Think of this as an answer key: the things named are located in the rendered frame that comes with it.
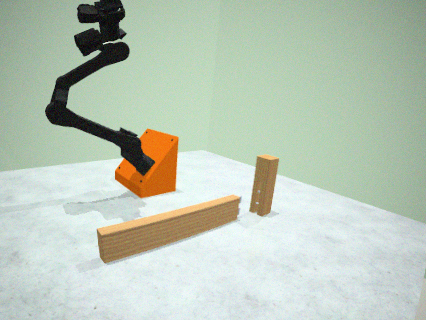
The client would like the wooden post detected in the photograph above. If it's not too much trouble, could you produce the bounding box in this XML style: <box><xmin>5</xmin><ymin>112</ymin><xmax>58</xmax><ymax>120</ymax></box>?
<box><xmin>249</xmin><ymin>154</ymin><xmax>279</xmax><ymax>216</ymax></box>

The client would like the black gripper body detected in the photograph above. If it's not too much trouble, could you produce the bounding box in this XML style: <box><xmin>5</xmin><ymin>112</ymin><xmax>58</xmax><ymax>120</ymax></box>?
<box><xmin>95</xmin><ymin>0</ymin><xmax>125</xmax><ymax>29</ymax></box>

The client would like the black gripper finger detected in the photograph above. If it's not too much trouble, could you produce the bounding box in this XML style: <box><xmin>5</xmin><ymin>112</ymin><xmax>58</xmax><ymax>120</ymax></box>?
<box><xmin>98</xmin><ymin>0</ymin><xmax>123</xmax><ymax>12</ymax></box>

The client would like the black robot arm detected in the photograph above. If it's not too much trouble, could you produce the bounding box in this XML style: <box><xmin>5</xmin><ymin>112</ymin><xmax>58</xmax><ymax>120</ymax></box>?
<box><xmin>45</xmin><ymin>1</ymin><xmax>155</xmax><ymax>176</ymax></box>

